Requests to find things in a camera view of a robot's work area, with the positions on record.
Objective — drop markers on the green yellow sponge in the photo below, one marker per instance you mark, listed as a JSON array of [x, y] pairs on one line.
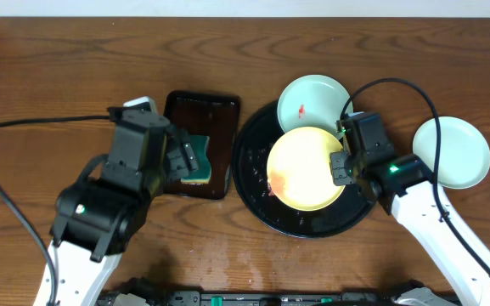
[[199, 144]]

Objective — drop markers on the light blue front plate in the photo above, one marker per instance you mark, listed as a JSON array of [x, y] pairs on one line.
[[464, 156]]

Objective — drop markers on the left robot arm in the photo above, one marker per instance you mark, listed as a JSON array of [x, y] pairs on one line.
[[99, 213]]

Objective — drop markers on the light blue plate ketchup stain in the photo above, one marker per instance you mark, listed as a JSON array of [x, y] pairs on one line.
[[312, 101]]

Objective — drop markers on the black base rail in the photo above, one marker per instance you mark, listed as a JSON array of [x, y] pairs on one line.
[[143, 292]]

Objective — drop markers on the black round tray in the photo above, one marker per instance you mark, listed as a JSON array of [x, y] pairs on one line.
[[249, 168]]

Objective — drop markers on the yellow plate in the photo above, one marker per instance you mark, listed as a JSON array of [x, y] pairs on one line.
[[299, 172]]

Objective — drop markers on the black rectangular water tray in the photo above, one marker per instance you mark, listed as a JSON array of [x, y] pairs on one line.
[[212, 115]]

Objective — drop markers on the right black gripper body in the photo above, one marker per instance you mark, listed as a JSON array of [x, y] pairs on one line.
[[346, 169]]

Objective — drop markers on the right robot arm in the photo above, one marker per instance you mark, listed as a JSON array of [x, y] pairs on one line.
[[403, 186]]

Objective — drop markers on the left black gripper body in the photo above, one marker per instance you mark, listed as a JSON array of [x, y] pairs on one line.
[[178, 154]]

